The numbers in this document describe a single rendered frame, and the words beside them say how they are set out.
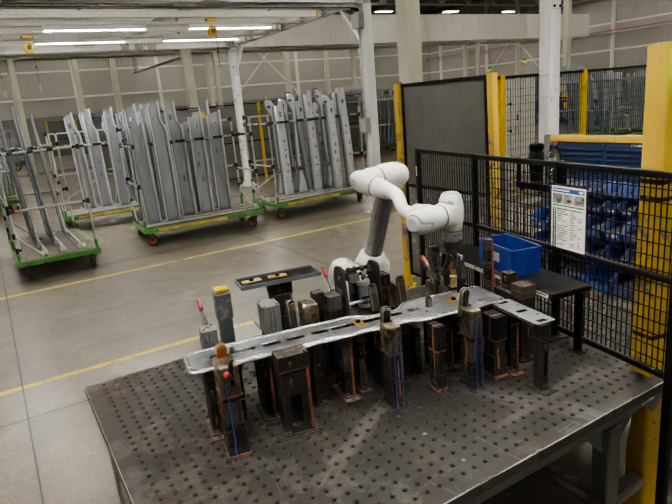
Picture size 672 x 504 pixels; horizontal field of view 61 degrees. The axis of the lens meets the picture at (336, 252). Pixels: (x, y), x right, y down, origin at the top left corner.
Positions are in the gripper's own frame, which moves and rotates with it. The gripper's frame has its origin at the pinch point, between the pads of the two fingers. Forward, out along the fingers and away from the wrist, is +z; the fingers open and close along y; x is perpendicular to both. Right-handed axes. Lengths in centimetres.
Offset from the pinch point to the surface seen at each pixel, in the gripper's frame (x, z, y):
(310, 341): -71, 7, 7
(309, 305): -63, 0, -12
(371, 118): 275, -34, -646
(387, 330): -43.6, 3.6, 20.8
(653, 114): 58, -68, 47
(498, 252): 34.8, -4.8, -13.8
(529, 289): 27.2, 3.1, 17.3
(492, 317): 4.0, 8.9, 22.2
